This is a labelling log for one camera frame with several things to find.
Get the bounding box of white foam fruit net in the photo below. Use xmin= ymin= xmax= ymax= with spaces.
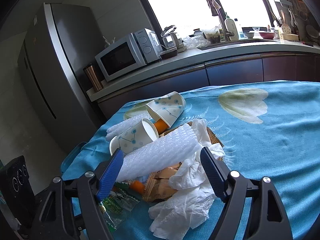
xmin=116 ymin=124 xmax=200 ymax=182

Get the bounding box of white microwave oven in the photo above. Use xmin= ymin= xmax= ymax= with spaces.
xmin=95 ymin=28 xmax=162 ymax=82

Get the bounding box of silver refrigerator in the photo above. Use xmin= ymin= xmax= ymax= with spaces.
xmin=18 ymin=3 xmax=105 ymax=152

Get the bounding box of black appliance with dials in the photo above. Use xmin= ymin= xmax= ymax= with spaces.
xmin=1 ymin=155 xmax=35 ymax=229

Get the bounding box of clear green plastic bag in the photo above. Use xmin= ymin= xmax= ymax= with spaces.
xmin=99 ymin=180 xmax=140 ymax=231

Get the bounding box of dark kitchen base cabinet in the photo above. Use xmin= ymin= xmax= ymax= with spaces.
xmin=87 ymin=40 xmax=319 ymax=119

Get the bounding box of electric kettle on counter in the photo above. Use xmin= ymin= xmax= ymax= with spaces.
xmin=161 ymin=25 xmax=187 ymax=53

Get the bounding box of orange peel piece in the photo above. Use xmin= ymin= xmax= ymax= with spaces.
xmin=154 ymin=119 xmax=169 ymax=134

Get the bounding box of white soap dispenser bottle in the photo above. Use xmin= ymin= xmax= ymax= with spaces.
xmin=224 ymin=15 xmax=239 ymax=41

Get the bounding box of blue floral tablecloth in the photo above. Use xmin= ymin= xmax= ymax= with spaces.
xmin=62 ymin=81 xmax=319 ymax=239

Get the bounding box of copper thermos bottle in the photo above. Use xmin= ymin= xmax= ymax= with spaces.
xmin=84 ymin=64 xmax=103 ymax=92

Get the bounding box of red bowl on counter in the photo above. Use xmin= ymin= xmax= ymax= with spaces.
xmin=259 ymin=31 xmax=274 ymax=40

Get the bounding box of white tissue paper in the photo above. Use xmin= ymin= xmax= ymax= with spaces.
xmin=147 ymin=119 xmax=226 ymax=237

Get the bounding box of dotted paper cup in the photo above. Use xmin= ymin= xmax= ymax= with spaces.
xmin=146 ymin=92 xmax=186 ymax=128
xmin=109 ymin=118 xmax=159 ymax=155

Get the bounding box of blue plastic trash bin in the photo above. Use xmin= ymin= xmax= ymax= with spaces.
xmin=60 ymin=142 xmax=87 ymax=174

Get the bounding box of chrome kitchen faucet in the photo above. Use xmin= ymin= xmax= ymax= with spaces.
xmin=206 ymin=0 xmax=234 ymax=41

